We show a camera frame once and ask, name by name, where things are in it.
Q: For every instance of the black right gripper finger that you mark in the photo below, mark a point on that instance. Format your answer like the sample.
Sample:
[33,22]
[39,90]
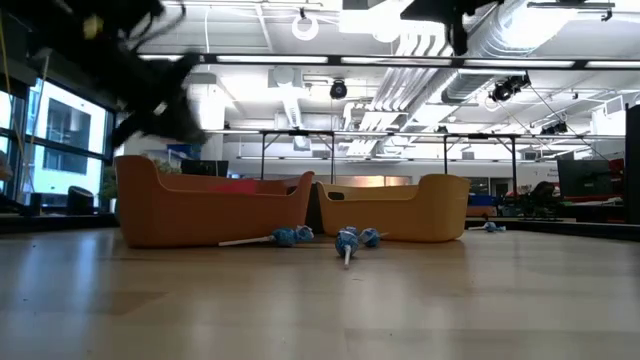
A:
[459,37]

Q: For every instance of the yellow plastic bin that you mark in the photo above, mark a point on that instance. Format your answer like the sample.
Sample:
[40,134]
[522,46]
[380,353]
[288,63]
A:
[400,215]

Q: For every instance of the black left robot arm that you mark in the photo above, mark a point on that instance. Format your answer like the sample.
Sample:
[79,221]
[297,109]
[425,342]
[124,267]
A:
[75,50]

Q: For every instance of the black background robot arm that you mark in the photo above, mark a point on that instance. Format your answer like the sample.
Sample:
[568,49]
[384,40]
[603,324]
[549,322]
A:
[542,192]

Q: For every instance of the blue storage crate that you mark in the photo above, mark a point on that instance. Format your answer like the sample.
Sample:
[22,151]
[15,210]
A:
[187,152]
[484,200]

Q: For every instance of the black monitor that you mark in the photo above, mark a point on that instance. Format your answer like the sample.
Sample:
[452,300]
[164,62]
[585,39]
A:
[582,175]
[205,168]

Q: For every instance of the background table black legs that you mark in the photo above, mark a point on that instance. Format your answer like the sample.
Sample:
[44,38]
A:
[480,135]
[297,133]

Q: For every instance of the orange plastic bin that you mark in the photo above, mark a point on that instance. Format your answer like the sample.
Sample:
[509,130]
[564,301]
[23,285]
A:
[200,220]

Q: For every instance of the black chair back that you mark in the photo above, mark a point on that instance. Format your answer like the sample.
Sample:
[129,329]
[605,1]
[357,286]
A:
[80,200]

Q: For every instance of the blue wrapped lollipop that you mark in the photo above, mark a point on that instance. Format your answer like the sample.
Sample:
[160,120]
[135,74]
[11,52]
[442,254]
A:
[491,227]
[350,230]
[370,237]
[347,244]
[285,237]

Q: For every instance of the teal plastic bin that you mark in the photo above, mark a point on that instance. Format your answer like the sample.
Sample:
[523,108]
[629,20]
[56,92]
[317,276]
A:
[314,210]

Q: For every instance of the silver ventilation duct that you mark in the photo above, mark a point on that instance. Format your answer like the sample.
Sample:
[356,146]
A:
[500,45]

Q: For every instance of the black ceiling camera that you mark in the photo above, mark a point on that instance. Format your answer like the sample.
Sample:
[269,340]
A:
[338,90]
[555,128]
[502,91]

